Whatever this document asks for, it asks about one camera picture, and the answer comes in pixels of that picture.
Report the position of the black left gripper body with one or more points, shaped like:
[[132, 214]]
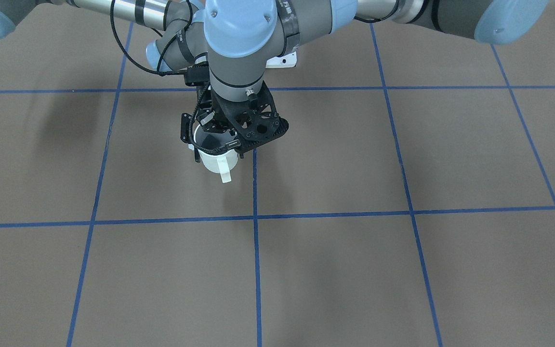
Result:
[[218, 117]]

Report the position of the white ribbed mug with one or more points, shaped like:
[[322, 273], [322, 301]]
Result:
[[213, 156]]

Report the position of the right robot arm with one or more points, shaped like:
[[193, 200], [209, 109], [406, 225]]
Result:
[[68, 48]]

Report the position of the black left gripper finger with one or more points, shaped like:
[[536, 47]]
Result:
[[187, 130], [215, 123]]

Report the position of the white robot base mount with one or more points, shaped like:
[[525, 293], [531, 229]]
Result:
[[286, 61]]

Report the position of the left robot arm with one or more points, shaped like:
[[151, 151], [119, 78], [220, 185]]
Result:
[[228, 43]]

